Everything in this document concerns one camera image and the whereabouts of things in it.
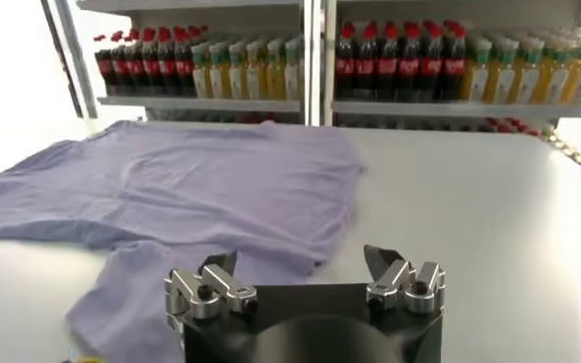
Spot cola bottle red cap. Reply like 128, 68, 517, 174
441, 24, 468, 103
419, 22, 443, 103
111, 32, 131, 98
376, 22, 399, 103
141, 28, 162, 98
95, 34, 116, 98
157, 27, 178, 98
354, 23, 378, 103
333, 23, 356, 103
126, 29, 146, 98
174, 27, 196, 98
398, 22, 421, 103

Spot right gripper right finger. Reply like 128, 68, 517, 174
363, 245, 447, 316

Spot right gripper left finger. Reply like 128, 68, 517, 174
164, 250, 259, 321

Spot purple t-shirt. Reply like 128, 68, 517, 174
0, 119, 368, 363

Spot grey metal shelf rack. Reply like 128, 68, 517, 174
75, 0, 316, 124
319, 0, 581, 132

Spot grey diagonal window post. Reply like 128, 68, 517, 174
40, 0, 99, 119

